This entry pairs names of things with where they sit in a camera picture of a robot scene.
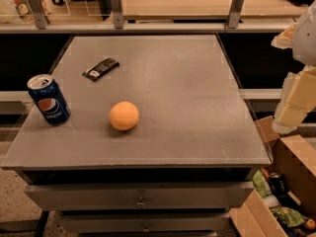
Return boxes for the metal bracket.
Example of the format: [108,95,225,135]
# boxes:
[226,0,244,29]
[28,0,48,30]
[111,0,124,29]

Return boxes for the black snack bar wrapper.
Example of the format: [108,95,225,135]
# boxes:
[83,57,119,82]

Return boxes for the grey drawer cabinet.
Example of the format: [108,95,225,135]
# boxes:
[2,35,271,237]

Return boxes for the white plastic bag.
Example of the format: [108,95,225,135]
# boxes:
[0,0,51,24]

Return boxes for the light green packet in box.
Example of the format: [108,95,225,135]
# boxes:
[252,170,272,198]

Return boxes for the metal bracket right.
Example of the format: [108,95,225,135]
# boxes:
[226,0,244,29]

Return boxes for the lower drawer knob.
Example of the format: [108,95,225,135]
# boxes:
[142,224,150,233]

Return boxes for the blue Pepsi can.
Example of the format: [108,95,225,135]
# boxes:
[27,74,70,125]

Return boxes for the drawer knob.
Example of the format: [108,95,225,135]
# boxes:
[142,224,150,233]
[135,197,145,208]

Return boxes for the green snack bag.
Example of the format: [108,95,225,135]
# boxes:
[271,206,308,227]

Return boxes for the upper drawer knob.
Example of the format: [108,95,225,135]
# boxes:
[135,197,145,208]

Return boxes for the cardboard box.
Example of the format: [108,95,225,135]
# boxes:
[230,117,316,237]

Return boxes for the metal bracket left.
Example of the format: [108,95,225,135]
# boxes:
[28,0,48,30]

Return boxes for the dark can in box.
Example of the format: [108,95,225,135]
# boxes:
[270,173,285,196]

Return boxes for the small orange fruit in box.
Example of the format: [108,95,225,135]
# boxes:
[304,219,316,230]

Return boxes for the metal bracket middle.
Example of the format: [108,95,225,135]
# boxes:
[111,0,124,29]

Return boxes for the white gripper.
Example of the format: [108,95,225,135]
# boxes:
[272,1,316,134]

